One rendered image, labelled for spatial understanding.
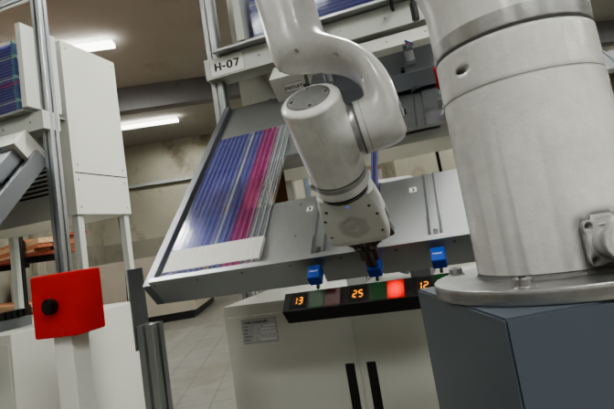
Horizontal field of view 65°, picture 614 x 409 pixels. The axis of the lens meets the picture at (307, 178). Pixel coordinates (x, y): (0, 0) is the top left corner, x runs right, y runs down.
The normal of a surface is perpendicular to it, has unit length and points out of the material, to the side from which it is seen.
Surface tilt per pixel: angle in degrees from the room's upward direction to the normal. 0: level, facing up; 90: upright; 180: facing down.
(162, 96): 90
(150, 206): 90
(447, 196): 44
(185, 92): 90
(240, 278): 134
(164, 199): 90
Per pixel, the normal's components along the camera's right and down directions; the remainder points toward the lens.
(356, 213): -0.08, 0.59
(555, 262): -0.50, -0.03
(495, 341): -0.99, 0.15
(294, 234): -0.33, -0.75
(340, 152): 0.19, 0.55
